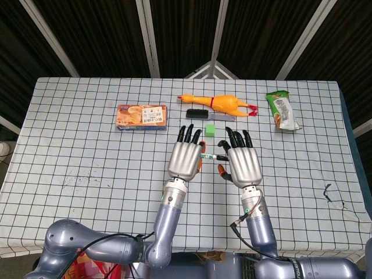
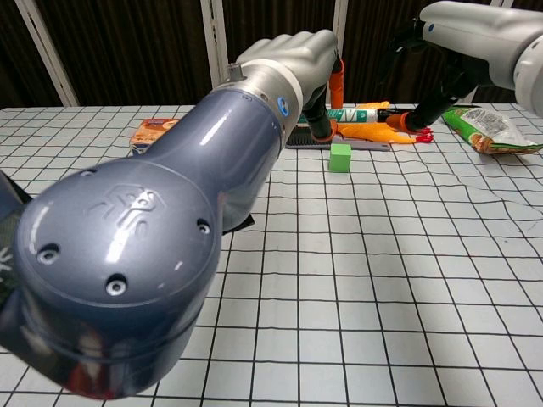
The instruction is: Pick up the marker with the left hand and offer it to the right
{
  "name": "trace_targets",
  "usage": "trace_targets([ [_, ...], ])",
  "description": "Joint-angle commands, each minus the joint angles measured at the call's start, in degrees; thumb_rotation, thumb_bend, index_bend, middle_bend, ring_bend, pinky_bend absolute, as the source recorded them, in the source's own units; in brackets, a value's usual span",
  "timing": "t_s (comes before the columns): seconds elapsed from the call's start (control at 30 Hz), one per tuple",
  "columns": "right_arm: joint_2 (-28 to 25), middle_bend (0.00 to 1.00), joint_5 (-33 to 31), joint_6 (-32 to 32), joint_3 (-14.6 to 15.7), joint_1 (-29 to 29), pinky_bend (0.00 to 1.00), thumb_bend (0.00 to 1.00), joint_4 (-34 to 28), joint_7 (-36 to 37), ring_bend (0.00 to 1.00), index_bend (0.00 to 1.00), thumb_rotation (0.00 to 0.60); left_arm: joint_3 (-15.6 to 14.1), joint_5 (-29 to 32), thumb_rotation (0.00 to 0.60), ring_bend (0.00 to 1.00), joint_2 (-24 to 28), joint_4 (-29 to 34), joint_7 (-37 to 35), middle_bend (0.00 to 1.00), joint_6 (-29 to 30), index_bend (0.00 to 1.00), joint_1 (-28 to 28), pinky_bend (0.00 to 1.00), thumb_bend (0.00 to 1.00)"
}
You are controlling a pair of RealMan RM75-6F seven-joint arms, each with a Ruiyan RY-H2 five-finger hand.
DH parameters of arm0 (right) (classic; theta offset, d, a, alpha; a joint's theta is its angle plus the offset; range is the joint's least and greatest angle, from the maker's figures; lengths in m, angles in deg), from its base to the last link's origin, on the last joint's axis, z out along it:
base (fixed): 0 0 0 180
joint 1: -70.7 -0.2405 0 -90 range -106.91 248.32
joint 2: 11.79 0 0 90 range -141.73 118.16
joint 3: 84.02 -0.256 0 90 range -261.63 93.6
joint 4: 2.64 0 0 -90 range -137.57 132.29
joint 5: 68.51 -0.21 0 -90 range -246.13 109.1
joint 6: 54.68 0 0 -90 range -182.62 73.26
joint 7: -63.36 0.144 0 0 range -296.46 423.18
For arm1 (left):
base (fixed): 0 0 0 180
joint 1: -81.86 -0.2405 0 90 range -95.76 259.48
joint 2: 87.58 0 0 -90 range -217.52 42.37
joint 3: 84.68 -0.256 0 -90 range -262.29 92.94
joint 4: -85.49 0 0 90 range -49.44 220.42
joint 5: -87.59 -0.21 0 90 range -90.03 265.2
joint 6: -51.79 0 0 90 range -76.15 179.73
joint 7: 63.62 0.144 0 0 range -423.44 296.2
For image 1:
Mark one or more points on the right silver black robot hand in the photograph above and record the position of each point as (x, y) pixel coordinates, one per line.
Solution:
(244, 165)

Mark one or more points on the white triangular metal frame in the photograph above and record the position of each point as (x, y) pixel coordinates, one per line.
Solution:
(203, 68)

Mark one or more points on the white checkered tablecloth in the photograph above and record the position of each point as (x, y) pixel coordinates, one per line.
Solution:
(87, 189)

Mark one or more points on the green foam cube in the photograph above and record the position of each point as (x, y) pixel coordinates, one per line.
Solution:
(210, 131)

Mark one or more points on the brown paper bag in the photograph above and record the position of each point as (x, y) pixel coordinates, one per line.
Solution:
(213, 256)

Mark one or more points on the white green marker pen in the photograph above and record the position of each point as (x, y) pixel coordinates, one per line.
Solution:
(210, 157)

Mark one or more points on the green snack bag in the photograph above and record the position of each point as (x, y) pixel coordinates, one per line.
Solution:
(282, 110)

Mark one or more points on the red plastic bag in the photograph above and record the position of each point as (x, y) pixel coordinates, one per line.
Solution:
(96, 268)

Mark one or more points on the white metal frame bar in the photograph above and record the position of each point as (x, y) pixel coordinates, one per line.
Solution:
(219, 29)
(148, 37)
(363, 127)
(8, 124)
(308, 37)
(49, 37)

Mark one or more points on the black marker cap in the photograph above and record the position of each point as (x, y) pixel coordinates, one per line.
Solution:
(222, 158)

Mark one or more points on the yellow rubber chicken toy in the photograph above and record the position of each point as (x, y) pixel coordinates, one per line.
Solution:
(225, 103)

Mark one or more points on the grey-blue plastic chair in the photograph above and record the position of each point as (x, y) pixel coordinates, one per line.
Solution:
(221, 270)

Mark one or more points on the white shoe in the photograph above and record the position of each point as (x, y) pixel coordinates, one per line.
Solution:
(3, 151)

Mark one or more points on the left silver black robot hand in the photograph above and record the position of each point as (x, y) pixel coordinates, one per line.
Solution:
(184, 160)

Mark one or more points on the orange biscuit box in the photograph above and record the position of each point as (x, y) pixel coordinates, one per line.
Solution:
(139, 116)

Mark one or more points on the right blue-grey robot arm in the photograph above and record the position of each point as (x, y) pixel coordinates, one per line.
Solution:
(261, 226)

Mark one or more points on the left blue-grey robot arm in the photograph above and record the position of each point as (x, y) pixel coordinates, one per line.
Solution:
(165, 221)

